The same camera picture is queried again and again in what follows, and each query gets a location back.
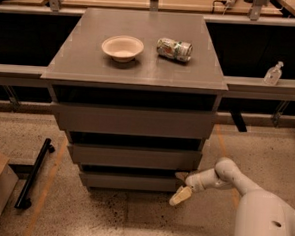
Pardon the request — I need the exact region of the grey bottom drawer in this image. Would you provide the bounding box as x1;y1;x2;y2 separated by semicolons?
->
79;172;184;193

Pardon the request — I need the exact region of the black cable on table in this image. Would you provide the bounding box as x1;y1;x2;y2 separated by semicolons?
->
211;0;238;15

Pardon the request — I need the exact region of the black metal bar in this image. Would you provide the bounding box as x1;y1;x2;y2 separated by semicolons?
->
15;138;54;210

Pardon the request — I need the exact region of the grey top drawer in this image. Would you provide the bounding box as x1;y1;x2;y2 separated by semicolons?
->
51;102;215;139

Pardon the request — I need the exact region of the beige paper bowl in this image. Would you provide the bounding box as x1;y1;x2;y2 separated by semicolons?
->
101;35;144;63

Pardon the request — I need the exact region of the crushed green soda can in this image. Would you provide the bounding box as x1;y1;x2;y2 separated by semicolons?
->
157;38;193;62

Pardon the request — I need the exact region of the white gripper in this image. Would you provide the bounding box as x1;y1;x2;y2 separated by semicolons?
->
169;172;204;206

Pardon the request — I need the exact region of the clear sanitizer bottle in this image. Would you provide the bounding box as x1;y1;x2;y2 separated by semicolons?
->
263;61;284;86

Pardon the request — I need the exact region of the grey drawer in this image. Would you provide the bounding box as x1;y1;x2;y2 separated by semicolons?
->
51;102;215;139
68;143;201;170
79;172;184;193

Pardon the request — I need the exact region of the grey middle drawer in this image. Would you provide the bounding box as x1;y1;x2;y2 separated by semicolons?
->
68;143;201;170

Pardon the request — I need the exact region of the grey drawer cabinet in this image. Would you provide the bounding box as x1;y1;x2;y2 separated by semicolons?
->
42;8;228;179

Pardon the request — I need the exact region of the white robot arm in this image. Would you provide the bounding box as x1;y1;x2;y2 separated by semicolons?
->
169;157;295;236

